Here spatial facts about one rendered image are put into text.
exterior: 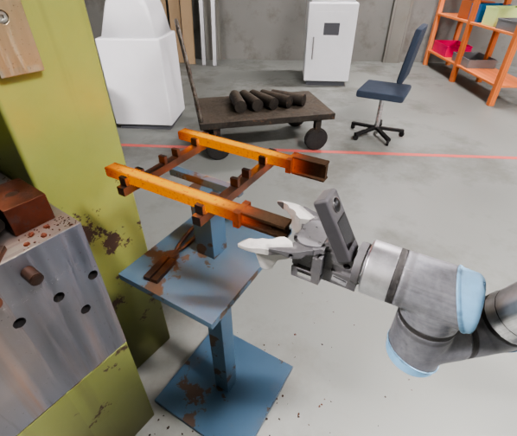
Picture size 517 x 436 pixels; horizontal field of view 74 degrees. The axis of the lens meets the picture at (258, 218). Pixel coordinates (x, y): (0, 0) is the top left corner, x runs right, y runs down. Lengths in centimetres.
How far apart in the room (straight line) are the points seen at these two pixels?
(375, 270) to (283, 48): 644
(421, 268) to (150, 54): 329
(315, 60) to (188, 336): 426
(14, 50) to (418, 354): 95
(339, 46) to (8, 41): 461
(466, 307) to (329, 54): 482
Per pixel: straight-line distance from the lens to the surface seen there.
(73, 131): 101
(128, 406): 137
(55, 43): 98
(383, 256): 55
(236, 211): 62
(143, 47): 360
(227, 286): 86
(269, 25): 681
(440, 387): 171
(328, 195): 53
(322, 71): 525
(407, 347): 63
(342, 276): 60
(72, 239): 86
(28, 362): 98
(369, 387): 161
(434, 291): 55
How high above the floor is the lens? 137
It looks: 36 degrees down
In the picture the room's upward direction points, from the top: straight up
